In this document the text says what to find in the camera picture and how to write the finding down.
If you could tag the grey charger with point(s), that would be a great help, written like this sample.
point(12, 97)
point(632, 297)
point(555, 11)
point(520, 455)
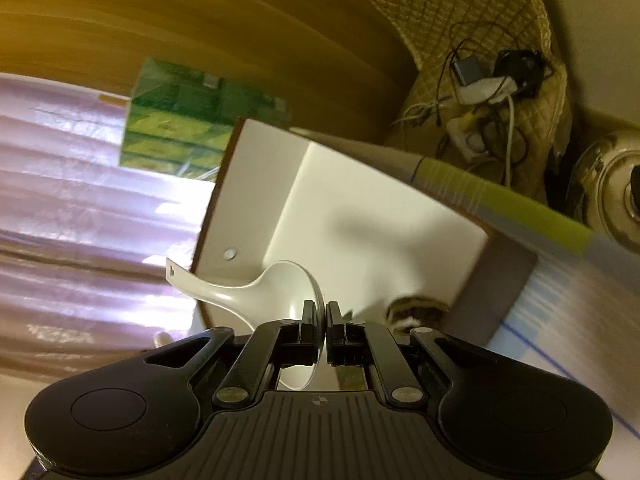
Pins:
point(465, 71)

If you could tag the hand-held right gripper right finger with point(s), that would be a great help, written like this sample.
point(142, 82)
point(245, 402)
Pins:
point(334, 322)

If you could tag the black power adapter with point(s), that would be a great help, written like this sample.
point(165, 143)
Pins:
point(517, 70)

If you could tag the dark brown snack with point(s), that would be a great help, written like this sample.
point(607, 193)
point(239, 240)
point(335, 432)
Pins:
point(417, 310)

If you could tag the shiny metal kettle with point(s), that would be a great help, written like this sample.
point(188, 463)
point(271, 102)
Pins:
point(600, 185)

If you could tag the purple sheer curtain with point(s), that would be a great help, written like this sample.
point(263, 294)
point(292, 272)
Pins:
point(60, 210)

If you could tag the green tissue pack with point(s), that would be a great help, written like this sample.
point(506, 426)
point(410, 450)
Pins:
point(165, 125)

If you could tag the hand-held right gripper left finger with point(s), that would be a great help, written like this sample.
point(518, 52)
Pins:
point(307, 321)

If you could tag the checkered cloth desktop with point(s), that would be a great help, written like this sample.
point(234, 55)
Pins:
point(550, 300)

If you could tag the wooden wardrobe panel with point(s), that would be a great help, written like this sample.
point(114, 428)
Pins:
point(225, 20)

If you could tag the white cardboard box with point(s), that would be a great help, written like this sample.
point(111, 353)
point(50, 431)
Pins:
point(350, 200)

